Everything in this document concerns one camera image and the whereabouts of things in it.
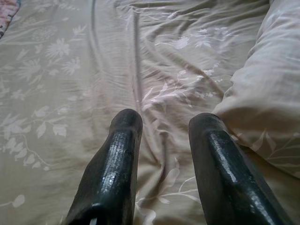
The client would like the beige floral pillow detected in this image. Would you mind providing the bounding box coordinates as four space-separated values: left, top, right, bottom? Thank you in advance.
212 0 300 176

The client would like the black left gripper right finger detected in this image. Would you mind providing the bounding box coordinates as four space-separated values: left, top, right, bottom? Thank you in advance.
188 112 295 225

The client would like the pink cartoon print quilt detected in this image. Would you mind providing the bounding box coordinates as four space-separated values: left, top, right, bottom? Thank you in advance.
0 0 19 38

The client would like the bed with beige floral sheet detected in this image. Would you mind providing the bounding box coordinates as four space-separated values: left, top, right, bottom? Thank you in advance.
0 0 300 225

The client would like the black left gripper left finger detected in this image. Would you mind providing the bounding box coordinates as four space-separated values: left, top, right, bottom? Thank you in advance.
63 108 143 225

